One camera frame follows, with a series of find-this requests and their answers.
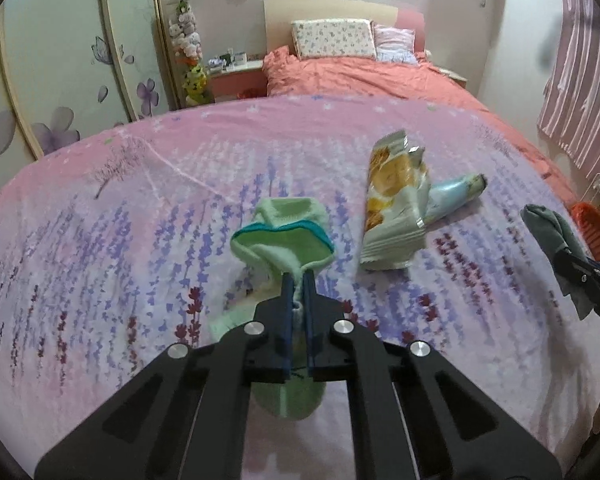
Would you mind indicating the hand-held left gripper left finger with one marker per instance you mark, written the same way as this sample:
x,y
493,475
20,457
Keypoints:
x,y
287,320

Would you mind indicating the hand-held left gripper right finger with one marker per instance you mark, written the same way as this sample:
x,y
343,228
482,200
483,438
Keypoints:
x,y
311,320

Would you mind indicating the orange plastic basket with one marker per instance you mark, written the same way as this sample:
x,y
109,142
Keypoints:
x,y
595,232

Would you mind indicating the grey sock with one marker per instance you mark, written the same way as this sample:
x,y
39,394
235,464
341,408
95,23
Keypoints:
x,y
550,225

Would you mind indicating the light green sock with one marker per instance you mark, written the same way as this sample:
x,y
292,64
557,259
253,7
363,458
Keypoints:
x,y
280,245

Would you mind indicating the cookie snack wrapper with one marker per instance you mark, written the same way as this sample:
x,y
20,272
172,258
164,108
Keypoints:
x,y
390,200

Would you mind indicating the light blue tube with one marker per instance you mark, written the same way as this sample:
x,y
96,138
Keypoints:
x,y
452,197

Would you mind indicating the pink lavender print blanket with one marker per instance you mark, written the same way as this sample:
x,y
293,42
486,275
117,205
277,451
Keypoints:
x,y
130,235

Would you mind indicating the pink striped curtain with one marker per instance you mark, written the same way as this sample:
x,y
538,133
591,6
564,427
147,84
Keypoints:
x,y
585,85

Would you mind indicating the pink nightstand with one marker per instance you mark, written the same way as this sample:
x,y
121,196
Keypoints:
x,y
235,85

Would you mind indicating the coral duvet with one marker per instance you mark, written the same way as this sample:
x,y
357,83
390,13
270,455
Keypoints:
x,y
380,80

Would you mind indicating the yellow plush toy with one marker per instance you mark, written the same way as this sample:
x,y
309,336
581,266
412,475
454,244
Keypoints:
x,y
196,85

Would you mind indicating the floral pillow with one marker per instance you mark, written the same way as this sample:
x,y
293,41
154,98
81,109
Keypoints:
x,y
332,39

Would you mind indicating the pink striped pillow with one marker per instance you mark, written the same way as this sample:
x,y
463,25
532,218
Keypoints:
x,y
395,42

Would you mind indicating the cream and pink headboard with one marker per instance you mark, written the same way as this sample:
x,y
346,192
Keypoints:
x,y
280,20

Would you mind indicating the tube of plush toys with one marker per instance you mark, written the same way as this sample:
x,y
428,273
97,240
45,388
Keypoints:
x,y
186,35

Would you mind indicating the flower print wardrobe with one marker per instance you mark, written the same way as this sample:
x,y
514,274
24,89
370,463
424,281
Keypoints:
x,y
55,85

